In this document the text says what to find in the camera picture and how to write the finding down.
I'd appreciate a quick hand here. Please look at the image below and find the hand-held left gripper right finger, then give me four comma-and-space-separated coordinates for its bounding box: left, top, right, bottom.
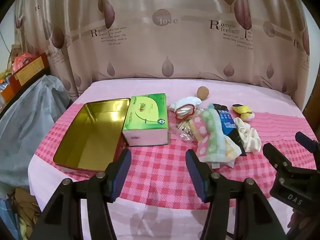
185, 149, 292, 240

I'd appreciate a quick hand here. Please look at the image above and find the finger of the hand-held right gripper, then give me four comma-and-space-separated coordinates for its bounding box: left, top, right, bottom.
262, 143, 297, 174
295, 131, 320, 154

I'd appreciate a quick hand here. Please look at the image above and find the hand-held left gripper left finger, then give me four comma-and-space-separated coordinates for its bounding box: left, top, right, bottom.
30, 149, 132, 240

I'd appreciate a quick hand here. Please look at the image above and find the cream white scrunchie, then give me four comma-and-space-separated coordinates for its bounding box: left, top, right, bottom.
234, 117, 262, 153

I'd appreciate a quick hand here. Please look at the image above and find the floral patchwork towel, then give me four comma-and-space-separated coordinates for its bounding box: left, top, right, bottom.
196, 104, 242, 169

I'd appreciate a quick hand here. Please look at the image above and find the gold metal tin box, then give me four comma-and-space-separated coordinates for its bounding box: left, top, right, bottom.
53, 98, 131, 178

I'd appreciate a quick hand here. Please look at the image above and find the yellow and white plush toy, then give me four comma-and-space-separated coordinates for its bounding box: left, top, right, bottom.
232, 104, 255, 122

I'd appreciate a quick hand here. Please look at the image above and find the black and blue packet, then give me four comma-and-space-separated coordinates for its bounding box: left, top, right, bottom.
212, 102, 248, 157

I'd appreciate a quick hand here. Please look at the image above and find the red rimmed small case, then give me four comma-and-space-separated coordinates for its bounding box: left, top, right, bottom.
175, 103, 196, 119

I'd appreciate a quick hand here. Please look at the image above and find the white red-trimmed cloth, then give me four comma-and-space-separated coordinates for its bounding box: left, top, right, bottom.
169, 96, 202, 112

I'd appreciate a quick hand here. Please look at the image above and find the beige makeup sponge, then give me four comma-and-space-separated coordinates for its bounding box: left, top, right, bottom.
197, 86, 210, 100

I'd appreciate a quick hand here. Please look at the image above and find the pink checked bed sheet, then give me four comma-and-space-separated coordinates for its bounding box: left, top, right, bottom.
27, 77, 320, 240

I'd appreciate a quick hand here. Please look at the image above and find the green tissue pack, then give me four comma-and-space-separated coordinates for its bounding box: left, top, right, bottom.
122, 93, 168, 147

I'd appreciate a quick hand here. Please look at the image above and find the brown paper pile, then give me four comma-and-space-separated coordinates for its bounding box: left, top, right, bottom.
12, 187, 42, 240

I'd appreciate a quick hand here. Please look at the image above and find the pale blue plastic bag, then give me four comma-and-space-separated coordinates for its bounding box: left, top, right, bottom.
0, 74, 73, 195

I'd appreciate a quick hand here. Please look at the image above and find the beige leaf print curtain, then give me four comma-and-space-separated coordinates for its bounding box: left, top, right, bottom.
14, 0, 312, 98

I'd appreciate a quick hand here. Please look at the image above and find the red box with yellow label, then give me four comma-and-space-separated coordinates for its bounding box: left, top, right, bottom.
0, 52, 50, 100

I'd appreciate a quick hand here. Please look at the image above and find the orange plastic bag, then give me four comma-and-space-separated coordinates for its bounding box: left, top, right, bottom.
12, 52, 33, 73

